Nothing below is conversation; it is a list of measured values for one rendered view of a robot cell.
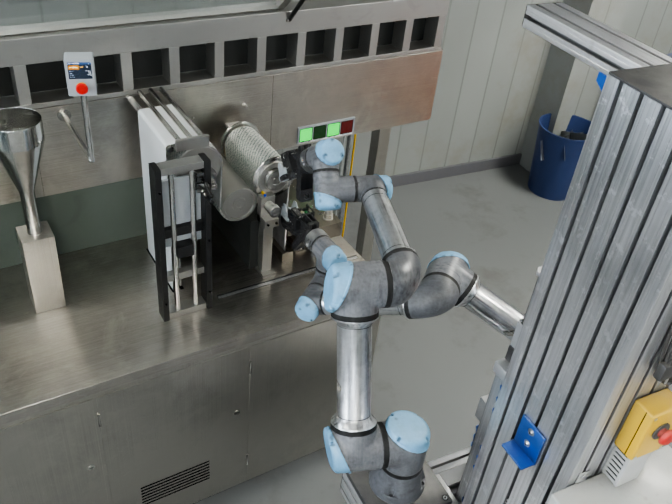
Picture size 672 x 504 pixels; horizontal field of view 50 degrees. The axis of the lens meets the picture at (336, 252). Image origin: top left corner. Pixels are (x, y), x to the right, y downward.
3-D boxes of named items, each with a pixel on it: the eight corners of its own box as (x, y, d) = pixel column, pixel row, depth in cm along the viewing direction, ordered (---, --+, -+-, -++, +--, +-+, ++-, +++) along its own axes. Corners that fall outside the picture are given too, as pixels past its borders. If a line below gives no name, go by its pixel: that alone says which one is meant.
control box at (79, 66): (68, 99, 182) (63, 62, 176) (68, 88, 187) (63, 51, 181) (97, 98, 183) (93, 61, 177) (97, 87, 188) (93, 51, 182)
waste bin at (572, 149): (596, 201, 483) (621, 133, 453) (552, 213, 466) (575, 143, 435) (552, 169, 513) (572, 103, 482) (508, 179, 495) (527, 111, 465)
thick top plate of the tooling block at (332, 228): (301, 246, 249) (302, 232, 245) (251, 188, 275) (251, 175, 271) (340, 235, 256) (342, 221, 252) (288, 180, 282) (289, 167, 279)
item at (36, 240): (29, 321, 217) (-7, 156, 183) (19, 294, 226) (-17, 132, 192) (77, 308, 223) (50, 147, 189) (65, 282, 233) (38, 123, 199)
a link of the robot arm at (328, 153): (321, 166, 194) (319, 135, 195) (305, 173, 204) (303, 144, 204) (347, 167, 198) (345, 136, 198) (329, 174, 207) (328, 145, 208)
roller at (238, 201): (222, 224, 230) (222, 193, 222) (192, 185, 246) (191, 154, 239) (256, 216, 235) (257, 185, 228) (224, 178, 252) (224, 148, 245)
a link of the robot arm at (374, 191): (441, 280, 167) (389, 163, 204) (396, 282, 165) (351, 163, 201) (431, 314, 175) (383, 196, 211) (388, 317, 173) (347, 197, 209)
